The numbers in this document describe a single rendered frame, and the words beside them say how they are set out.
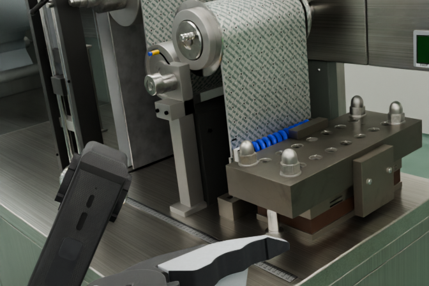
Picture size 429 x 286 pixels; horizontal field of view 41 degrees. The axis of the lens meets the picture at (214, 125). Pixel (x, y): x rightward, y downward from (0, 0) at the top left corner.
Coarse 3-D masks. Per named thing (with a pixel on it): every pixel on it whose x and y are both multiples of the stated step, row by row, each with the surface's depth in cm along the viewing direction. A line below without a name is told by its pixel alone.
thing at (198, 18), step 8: (192, 8) 107; (176, 16) 110; (184, 16) 108; (192, 16) 106; (200, 16) 105; (176, 24) 110; (200, 24) 105; (208, 24) 105; (200, 32) 105; (208, 32) 104; (176, 40) 112; (208, 40) 104; (176, 48) 113; (208, 48) 105; (200, 56) 107; (208, 56) 106; (192, 64) 110; (200, 64) 108; (208, 64) 108
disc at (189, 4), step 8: (192, 0) 107; (184, 8) 110; (200, 8) 106; (208, 8) 104; (208, 16) 105; (216, 24) 104; (216, 32) 104; (216, 40) 105; (216, 48) 106; (216, 56) 106; (216, 64) 107; (192, 72) 113; (200, 72) 111; (208, 72) 110
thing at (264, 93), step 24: (288, 48) 117; (240, 72) 110; (264, 72) 114; (288, 72) 118; (240, 96) 111; (264, 96) 115; (288, 96) 120; (240, 120) 112; (264, 120) 116; (288, 120) 121
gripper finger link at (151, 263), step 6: (198, 246) 38; (174, 252) 37; (180, 252) 37; (186, 252) 37; (156, 258) 37; (162, 258) 37; (168, 258) 37; (174, 258) 37; (138, 264) 36; (144, 264) 36; (150, 264) 36; (156, 264) 36; (126, 270) 36; (156, 270) 35; (168, 276) 35; (168, 282) 35
